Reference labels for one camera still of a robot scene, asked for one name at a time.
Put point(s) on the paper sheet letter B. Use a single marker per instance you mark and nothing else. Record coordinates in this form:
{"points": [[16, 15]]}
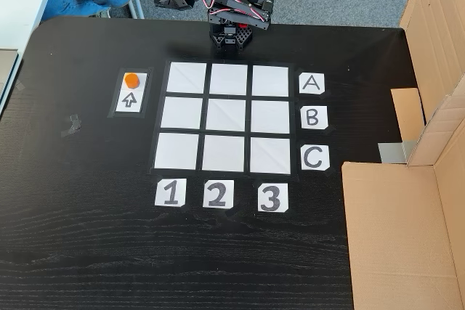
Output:
{"points": [[314, 117]]}

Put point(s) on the paper sheet number 1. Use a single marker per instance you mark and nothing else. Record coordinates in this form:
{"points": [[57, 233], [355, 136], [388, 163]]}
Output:
{"points": [[170, 194]]}

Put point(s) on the paper sheet letter C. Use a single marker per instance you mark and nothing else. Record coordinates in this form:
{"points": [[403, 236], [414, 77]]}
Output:
{"points": [[315, 157]]}

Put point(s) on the paper sheet number 2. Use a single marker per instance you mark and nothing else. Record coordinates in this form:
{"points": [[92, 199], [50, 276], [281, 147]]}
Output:
{"points": [[218, 194]]}

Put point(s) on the white paper grid black tape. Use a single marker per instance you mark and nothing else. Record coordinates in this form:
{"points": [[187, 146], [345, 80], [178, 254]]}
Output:
{"points": [[183, 114]]}

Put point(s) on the round orange token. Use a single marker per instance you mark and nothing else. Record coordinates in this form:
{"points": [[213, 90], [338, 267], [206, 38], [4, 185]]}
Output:
{"points": [[131, 80]]}

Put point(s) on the paper sheet number 3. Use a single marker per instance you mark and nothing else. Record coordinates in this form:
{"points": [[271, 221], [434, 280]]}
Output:
{"points": [[273, 197]]}

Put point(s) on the crumpled tape scraps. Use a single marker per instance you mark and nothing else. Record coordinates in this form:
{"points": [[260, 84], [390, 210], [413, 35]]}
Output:
{"points": [[72, 126]]}

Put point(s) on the brown cardboard screen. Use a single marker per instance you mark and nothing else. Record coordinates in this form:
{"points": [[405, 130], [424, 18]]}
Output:
{"points": [[392, 237]]}

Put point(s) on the white arrow paper sheet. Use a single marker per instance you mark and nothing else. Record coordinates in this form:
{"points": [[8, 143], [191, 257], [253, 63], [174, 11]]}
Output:
{"points": [[129, 101]]}

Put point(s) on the small tape scrap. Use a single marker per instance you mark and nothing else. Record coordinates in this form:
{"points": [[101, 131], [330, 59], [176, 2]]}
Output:
{"points": [[20, 86]]}

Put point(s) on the paper sheet letter A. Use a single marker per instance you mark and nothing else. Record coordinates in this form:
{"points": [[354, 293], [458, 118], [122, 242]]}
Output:
{"points": [[311, 84]]}

